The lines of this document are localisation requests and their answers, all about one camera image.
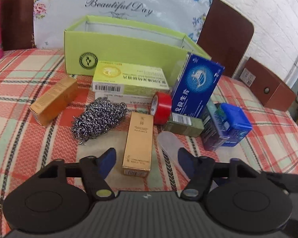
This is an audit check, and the translucent shoe insole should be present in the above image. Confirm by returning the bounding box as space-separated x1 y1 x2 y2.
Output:
157 131 189 180

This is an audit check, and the gold box with barcode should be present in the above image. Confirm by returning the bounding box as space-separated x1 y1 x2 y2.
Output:
122 112 153 177

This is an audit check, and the olive green small box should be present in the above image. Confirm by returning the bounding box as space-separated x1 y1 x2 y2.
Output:
163 112 204 138

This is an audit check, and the steel wool scrubber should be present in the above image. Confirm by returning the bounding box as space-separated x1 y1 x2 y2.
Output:
71 97 128 144

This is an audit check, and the blue plastic cube container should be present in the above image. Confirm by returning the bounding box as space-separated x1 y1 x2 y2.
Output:
215 103 253 147

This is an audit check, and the red tape roll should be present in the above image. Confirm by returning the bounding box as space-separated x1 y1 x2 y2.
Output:
150 92 172 125

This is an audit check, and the white orange medicine box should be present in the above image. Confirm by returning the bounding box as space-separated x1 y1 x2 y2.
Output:
95 92 152 105

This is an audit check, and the tall blue medicine box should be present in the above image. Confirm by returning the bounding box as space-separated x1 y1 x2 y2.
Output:
171 53 224 118

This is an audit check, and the yellow green medicine box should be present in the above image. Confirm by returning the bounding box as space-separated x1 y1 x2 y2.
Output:
92 61 169 97

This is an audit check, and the plaid bed sheet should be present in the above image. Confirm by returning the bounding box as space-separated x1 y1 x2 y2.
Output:
0 49 298 237

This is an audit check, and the brown cardboard shoebox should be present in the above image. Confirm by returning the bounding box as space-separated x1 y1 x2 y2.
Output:
240 58 296 112

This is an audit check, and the light green open box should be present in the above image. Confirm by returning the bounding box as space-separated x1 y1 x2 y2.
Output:
64 16 211 86

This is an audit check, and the brown wooden headboard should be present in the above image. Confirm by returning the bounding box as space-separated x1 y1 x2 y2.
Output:
0 0 254 77

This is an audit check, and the floral Beautiful Day pillow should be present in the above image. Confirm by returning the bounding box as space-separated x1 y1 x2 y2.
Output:
33 0 213 48

